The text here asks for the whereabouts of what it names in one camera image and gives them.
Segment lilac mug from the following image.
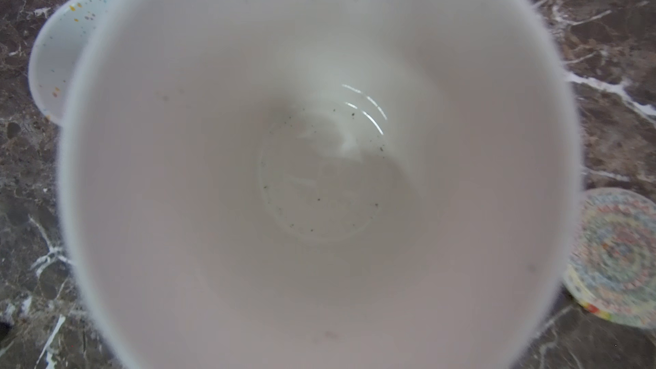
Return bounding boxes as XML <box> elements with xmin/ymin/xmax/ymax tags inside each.
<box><xmin>57</xmin><ymin>0</ymin><xmax>581</xmax><ymax>368</ymax></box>

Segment white speckled mug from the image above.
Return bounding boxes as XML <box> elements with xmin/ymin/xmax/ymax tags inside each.
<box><xmin>27</xmin><ymin>0</ymin><xmax>114</xmax><ymax>126</ymax></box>

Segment multicolour woven coaster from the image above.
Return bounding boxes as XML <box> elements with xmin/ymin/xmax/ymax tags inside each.
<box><xmin>563</xmin><ymin>188</ymin><xmax>655</xmax><ymax>330</ymax></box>

